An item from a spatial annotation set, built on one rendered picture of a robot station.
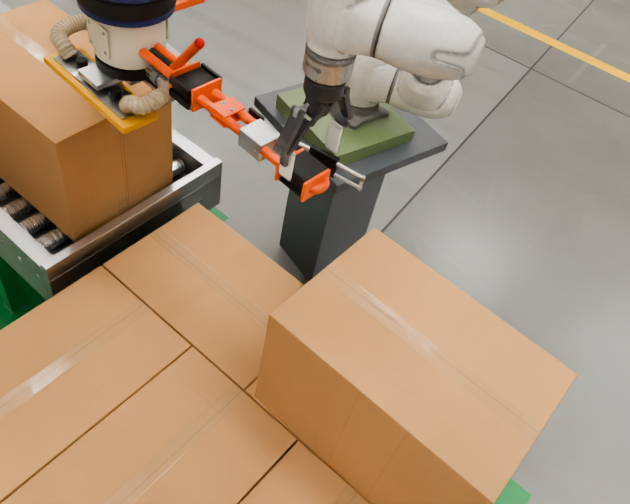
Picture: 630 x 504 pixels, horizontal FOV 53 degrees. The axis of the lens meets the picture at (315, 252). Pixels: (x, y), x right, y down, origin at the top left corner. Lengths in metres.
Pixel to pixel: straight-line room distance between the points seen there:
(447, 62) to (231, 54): 2.90
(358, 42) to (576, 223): 2.53
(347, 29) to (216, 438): 1.08
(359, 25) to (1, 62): 1.29
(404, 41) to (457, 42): 0.08
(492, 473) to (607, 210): 2.46
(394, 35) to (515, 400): 0.83
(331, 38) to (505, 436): 0.87
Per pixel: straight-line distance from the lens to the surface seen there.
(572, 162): 3.84
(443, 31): 1.05
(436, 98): 2.05
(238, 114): 1.42
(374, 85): 2.09
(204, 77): 1.49
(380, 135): 2.16
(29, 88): 1.99
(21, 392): 1.82
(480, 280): 2.95
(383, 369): 1.40
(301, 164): 1.29
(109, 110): 1.60
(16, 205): 2.22
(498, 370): 1.49
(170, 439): 1.71
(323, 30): 1.07
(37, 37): 2.19
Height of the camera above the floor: 2.11
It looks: 49 degrees down
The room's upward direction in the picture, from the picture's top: 14 degrees clockwise
